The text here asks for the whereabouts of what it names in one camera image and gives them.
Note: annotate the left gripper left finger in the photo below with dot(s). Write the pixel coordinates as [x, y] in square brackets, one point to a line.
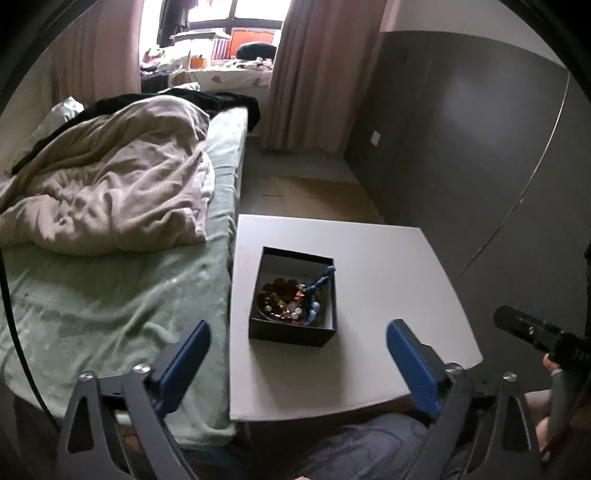
[90, 446]

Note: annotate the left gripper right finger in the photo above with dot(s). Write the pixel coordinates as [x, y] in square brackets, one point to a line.
[481, 429]

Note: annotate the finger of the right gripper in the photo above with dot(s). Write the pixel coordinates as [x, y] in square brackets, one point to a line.
[539, 334]

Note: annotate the black open jewelry box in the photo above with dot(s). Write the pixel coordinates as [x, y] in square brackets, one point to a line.
[294, 300]

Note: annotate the white square table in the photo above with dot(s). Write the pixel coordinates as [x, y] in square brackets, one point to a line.
[382, 273]

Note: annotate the beige crumpled blanket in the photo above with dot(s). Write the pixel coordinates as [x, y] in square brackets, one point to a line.
[136, 180]

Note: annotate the white pillow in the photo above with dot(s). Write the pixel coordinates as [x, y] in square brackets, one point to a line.
[58, 115]

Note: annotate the cluttered windowsill desk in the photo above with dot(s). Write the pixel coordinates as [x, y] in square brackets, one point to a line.
[211, 60]

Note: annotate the pink curtain left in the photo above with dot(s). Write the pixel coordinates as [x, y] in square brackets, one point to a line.
[97, 56]

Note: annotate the black hanging clothes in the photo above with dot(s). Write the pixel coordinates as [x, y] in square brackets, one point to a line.
[173, 19]

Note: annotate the wall socket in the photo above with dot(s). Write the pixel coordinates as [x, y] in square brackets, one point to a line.
[375, 139]

